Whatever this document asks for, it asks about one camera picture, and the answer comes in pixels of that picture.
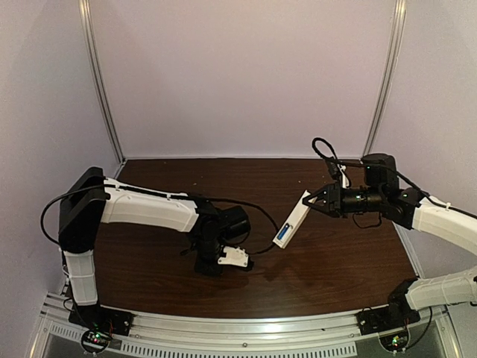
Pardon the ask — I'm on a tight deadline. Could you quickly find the front aluminium rail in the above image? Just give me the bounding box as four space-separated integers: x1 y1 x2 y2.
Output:
35 294 454 357

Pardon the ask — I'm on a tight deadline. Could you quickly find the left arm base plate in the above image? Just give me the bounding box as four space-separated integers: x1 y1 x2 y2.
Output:
68 305 134 336

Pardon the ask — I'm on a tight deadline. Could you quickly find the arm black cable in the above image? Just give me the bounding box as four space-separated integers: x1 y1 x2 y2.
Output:
40 184 280 257
312 136 477 221

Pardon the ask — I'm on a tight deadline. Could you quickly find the right aluminium frame post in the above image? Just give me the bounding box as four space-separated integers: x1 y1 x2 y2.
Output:
362 0 407 156

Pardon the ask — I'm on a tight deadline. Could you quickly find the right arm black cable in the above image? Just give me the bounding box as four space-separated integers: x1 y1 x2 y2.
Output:
312 136 477 221

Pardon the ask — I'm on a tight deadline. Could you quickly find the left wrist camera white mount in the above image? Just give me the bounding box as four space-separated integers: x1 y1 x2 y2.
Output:
218 246 253 270

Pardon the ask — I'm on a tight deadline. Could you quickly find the left aluminium frame post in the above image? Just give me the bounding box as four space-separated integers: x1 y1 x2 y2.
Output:
78 0 125 163

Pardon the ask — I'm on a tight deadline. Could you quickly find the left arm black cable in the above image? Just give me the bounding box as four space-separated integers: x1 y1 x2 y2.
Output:
40 184 280 257

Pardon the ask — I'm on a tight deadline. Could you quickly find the aluminium frame post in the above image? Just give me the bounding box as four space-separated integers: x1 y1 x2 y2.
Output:
362 0 407 156
78 0 125 163

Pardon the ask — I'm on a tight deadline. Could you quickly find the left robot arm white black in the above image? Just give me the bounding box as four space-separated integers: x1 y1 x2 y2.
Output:
59 166 253 331

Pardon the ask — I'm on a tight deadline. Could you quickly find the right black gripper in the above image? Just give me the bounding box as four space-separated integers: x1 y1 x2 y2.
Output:
303 182 385 219

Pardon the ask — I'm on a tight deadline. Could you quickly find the white remote control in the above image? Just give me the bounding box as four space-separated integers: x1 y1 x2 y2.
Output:
273 190 311 249

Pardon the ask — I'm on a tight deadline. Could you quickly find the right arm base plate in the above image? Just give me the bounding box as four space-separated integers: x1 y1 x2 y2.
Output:
355 305 420 336

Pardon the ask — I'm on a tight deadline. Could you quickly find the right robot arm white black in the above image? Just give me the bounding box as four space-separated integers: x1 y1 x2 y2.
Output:
303 154 476 330

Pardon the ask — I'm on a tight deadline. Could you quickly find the blue battery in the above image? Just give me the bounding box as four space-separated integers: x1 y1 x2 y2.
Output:
277 224 291 240

